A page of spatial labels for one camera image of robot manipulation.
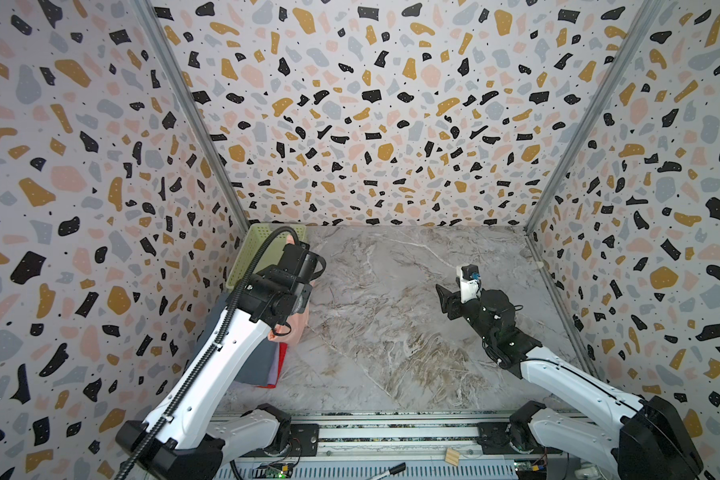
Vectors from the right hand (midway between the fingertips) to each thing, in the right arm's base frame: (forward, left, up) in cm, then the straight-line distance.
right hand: (445, 277), depth 79 cm
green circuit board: (-41, +42, -21) cm, 62 cm away
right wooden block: (-38, 0, -21) cm, 43 cm away
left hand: (-7, +40, +7) cm, 41 cm away
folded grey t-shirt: (-19, +50, -17) cm, 56 cm away
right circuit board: (-40, -19, -23) cm, 50 cm away
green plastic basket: (+27, +65, -16) cm, 72 cm away
